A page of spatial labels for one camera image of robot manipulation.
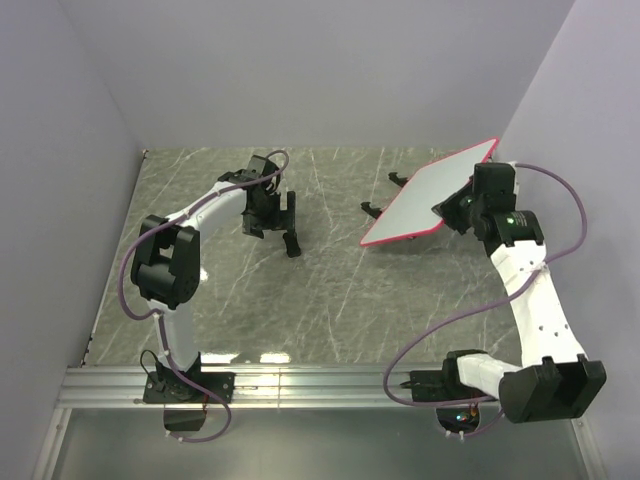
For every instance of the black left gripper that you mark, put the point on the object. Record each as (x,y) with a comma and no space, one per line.
(281,220)

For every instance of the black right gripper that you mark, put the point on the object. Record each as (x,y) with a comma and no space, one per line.
(447,209)

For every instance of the red framed whiteboard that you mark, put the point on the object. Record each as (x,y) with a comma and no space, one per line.
(410,212)

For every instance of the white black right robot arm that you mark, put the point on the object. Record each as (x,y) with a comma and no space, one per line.
(555,379)

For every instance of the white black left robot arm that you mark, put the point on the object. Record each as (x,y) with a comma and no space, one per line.
(161,271)

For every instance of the black whiteboard stand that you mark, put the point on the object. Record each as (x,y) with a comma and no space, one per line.
(375,210)

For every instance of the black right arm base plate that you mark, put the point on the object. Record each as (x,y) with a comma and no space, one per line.
(430,386)

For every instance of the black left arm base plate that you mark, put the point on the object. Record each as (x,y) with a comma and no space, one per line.
(168,389)

